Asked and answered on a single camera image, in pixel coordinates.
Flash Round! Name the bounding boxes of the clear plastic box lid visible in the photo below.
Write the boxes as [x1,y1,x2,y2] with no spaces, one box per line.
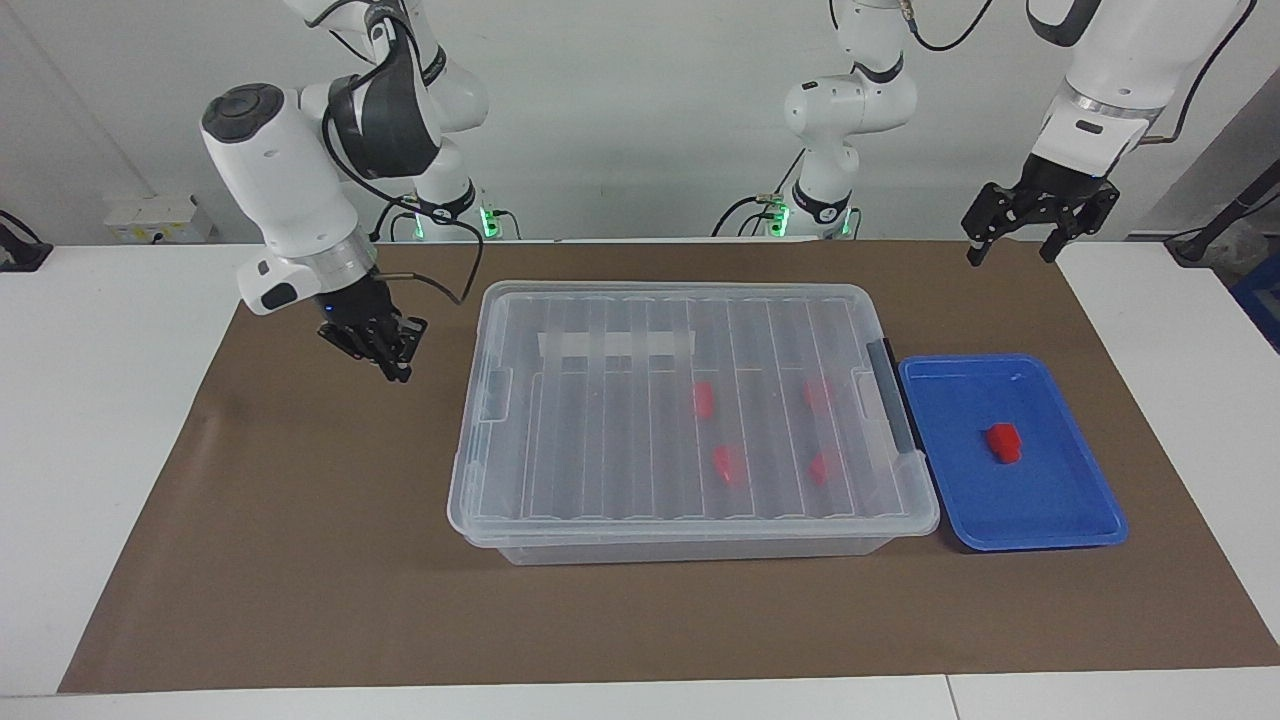
[446,281,942,548]

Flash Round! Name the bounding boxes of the black box latch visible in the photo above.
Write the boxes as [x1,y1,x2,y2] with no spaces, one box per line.
[866,338,923,456]

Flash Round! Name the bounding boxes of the blue plastic tray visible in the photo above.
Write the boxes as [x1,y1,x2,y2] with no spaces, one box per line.
[897,352,1131,553]

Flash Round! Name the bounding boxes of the clear plastic storage box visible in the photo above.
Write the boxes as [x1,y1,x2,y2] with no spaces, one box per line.
[455,285,937,567]

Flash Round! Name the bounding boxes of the brown table mat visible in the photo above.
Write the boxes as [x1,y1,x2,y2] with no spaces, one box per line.
[58,238,1280,694]

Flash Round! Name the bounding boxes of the white tape strip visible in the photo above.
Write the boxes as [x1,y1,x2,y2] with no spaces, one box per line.
[538,331,693,361]

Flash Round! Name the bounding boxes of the blue crate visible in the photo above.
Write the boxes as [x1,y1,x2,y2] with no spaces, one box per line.
[1232,250,1280,353]

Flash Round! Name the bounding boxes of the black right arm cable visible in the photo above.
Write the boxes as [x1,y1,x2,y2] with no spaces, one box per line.
[320,10,486,306]

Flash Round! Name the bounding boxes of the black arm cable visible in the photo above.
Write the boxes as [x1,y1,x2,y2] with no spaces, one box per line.
[320,10,486,306]
[900,0,1229,144]

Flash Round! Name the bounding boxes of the black base cables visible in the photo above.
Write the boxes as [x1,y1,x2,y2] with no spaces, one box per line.
[372,193,421,241]
[712,150,806,238]

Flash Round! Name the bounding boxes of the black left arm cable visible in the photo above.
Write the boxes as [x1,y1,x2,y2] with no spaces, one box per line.
[900,0,1229,144]

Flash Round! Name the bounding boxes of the white wall power socket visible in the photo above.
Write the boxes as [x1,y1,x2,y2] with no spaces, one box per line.
[103,193,216,244]

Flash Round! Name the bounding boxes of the black clamp with cable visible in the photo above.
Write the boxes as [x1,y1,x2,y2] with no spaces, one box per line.
[0,210,53,273]

